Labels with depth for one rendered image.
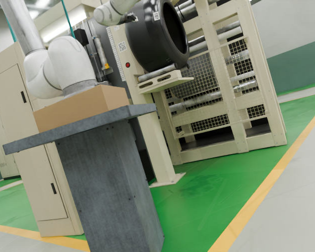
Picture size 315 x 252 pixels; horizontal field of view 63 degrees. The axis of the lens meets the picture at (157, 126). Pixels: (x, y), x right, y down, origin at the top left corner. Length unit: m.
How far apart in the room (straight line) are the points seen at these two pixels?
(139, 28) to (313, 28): 9.29
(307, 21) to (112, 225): 10.35
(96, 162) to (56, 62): 0.44
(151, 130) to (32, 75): 1.17
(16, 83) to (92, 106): 0.95
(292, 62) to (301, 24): 1.30
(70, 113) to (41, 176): 0.90
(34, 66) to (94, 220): 0.72
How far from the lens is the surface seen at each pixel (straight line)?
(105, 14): 1.50
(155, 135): 2.18
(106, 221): 1.12
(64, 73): 1.14
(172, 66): 1.97
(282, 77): 11.03
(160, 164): 2.23
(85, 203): 1.13
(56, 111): 1.07
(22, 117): 1.88
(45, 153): 1.78
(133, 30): 1.99
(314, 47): 10.83
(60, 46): 1.17
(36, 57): 1.32
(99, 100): 0.99
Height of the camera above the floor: 0.59
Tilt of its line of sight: 3 degrees down
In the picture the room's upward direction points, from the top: 17 degrees counter-clockwise
